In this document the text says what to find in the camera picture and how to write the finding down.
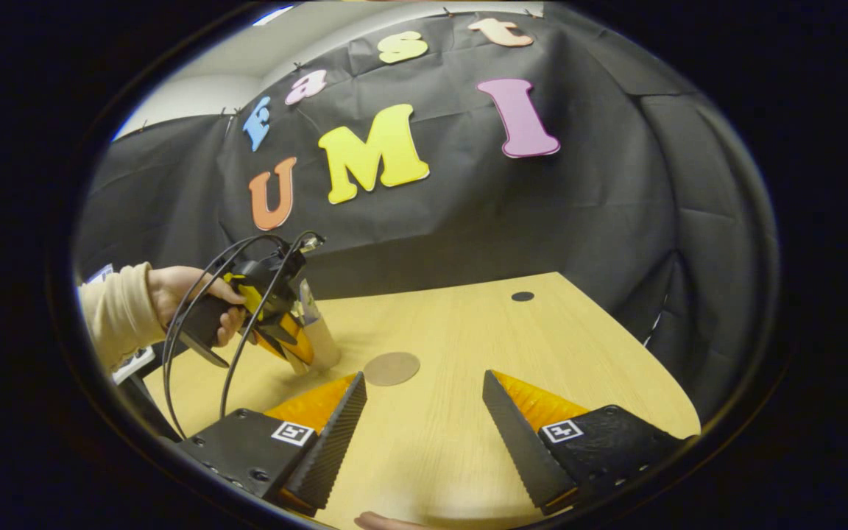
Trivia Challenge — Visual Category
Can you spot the black cable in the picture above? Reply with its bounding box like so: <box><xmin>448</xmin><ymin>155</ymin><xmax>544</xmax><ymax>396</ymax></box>
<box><xmin>162</xmin><ymin>230</ymin><xmax>322</xmax><ymax>440</ymax></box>

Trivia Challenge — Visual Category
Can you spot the round brown coaster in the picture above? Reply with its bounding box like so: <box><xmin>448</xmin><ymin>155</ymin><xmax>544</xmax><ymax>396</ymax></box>
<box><xmin>363</xmin><ymin>351</ymin><xmax>422</xmax><ymax>387</ymax></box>

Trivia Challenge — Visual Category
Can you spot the black backdrop cloth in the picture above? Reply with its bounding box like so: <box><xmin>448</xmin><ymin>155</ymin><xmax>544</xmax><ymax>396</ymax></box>
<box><xmin>74</xmin><ymin>7</ymin><xmax>782</xmax><ymax>420</ymax></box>

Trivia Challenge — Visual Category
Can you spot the white device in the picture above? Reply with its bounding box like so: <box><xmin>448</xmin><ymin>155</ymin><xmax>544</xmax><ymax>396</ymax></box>
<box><xmin>111</xmin><ymin>346</ymin><xmax>158</xmax><ymax>385</ymax></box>

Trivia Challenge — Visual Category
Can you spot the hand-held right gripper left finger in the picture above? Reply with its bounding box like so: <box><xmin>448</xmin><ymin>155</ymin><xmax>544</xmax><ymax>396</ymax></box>
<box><xmin>174</xmin><ymin>371</ymin><xmax>368</xmax><ymax>517</ymax></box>

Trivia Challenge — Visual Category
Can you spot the beige cup with handle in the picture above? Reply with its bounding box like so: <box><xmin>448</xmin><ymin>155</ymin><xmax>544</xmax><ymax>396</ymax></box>
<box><xmin>293</xmin><ymin>278</ymin><xmax>342</xmax><ymax>372</ymax></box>

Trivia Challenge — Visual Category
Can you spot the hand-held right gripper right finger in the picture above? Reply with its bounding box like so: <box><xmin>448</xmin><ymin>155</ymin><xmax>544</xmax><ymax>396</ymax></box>
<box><xmin>482</xmin><ymin>370</ymin><xmax>690</xmax><ymax>516</ymax></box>

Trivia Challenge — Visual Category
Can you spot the wooden desktop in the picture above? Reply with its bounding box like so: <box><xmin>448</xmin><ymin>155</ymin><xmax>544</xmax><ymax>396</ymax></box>
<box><xmin>143</xmin><ymin>272</ymin><xmax>702</xmax><ymax>530</ymax></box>

